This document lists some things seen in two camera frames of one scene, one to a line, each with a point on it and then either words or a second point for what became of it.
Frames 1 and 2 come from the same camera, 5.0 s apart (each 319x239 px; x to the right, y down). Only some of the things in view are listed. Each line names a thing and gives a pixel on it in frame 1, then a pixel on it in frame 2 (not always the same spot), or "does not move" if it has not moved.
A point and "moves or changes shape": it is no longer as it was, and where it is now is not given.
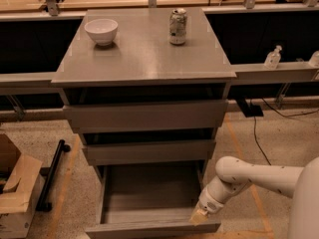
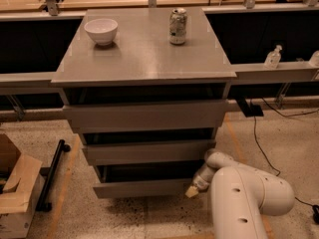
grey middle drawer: x=150 y=152 does not move
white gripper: x=212 y=201 -> x=201 y=182
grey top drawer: x=147 y=116 does not move
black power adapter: x=250 y=111 does not move
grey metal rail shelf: x=244 y=74 does not move
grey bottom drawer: x=152 y=201 moves or changes shape
